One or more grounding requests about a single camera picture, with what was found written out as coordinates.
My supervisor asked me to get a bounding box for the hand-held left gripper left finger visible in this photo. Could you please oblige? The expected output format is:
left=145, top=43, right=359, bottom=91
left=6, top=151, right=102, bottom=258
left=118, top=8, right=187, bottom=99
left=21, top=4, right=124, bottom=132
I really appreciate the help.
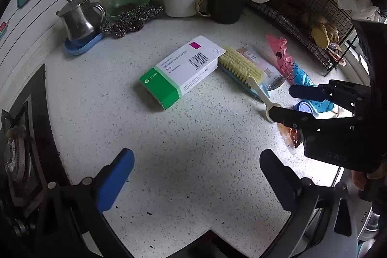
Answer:
left=39, top=148, right=135, bottom=258

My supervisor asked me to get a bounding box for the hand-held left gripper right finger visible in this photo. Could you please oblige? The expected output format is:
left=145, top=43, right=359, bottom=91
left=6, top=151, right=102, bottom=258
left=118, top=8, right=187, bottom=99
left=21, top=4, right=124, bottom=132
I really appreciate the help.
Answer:
left=259, top=149, right=359, bottom=258

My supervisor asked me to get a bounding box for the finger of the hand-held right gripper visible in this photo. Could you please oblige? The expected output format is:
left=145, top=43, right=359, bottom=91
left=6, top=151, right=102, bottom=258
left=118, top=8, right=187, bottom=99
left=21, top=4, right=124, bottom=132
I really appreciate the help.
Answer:
left=268, top=106, right=355, bottom=138
left=288, top=79, right=371, bottom=114

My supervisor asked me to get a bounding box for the yellow bristle scrub brush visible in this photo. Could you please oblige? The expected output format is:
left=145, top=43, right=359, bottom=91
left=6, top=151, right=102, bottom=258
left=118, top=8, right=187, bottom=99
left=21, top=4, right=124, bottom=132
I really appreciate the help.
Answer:
left=218, top=45, right=283, bottom=123

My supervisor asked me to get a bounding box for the person's right hand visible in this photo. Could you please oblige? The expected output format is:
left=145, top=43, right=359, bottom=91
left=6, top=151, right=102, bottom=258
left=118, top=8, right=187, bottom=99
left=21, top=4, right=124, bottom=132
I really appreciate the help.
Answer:
left=351, top=162, right=387, bottom=202

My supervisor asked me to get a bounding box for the blue plastic wrapper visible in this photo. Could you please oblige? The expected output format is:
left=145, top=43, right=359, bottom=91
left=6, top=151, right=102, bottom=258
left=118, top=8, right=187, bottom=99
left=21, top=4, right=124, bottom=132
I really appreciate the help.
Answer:
left=290, top=61, right=335, bottom=114

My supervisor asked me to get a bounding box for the brown clear wrapper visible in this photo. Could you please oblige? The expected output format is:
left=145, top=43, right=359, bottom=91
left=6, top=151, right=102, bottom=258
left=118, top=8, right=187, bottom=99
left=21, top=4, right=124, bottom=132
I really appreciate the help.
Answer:
left=277, top=123, right=305, bottom=155

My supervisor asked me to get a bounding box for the clear printed snack wrapper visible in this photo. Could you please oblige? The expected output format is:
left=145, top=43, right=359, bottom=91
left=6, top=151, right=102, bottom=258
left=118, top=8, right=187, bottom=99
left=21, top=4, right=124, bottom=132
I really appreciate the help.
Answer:
left=236, top=45, right=286, bottom=92

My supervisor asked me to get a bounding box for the pink plastic wrapper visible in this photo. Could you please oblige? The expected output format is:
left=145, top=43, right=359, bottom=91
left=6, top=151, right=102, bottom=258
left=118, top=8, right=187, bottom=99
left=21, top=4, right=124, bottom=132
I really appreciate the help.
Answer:
left=266, top=35, right=294, bottom=81

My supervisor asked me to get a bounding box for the ginger root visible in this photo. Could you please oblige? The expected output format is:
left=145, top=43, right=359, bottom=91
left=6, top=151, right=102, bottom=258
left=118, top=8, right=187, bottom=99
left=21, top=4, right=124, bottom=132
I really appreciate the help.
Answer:
left=310, top=15, right=339, bottom=49

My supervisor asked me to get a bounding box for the gas stove burner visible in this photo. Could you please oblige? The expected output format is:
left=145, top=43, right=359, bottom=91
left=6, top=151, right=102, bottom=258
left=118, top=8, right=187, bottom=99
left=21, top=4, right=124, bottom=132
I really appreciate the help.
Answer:
left=0, top=64, right=71, bottom=258

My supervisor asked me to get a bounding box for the white crumpled plastic bag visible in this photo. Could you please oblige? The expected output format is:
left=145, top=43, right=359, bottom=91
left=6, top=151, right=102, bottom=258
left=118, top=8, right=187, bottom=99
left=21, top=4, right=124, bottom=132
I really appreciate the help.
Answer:
left=337, top=0, right=380, bottom=22

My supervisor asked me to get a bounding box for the white and green medicine box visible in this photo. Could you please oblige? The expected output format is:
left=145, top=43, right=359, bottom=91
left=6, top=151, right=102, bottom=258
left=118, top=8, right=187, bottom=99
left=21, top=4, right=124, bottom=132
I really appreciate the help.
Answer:
left=139, top=35, right=227, bottom=111

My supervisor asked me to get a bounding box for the blue oval tray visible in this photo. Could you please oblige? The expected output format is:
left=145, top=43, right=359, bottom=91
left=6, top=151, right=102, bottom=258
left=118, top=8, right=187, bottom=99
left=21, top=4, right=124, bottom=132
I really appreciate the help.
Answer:
left=63, top=32, right=105, bottom=56

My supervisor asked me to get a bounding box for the steel wool scrubber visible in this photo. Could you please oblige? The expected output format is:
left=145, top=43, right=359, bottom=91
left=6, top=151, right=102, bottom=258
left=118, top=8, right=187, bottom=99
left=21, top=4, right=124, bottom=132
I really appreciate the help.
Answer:
left=100, top=4, right=164, bottom=40

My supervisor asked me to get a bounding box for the steel teapot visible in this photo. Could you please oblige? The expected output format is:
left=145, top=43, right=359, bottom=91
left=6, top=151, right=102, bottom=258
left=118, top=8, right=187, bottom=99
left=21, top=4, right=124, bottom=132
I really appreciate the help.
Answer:
left=56, top=0, right=106, bottom=42

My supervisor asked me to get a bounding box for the black wire rack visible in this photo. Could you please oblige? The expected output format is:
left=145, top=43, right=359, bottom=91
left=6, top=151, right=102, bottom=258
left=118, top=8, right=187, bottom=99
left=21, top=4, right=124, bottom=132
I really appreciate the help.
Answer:
left=235, top=0, right=361, bottom=78

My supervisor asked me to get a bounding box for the black mug with gold handle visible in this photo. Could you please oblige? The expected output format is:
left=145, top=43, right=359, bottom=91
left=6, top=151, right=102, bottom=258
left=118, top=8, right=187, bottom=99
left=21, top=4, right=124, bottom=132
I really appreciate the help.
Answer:
left=198, top=0, right=247, bottom=24

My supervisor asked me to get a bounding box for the kitchen cartoon wall sticker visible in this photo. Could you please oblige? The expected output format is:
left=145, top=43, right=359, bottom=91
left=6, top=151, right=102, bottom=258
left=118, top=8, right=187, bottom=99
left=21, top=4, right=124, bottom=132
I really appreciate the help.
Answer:
left=0, top=0, right=59, bottom=65

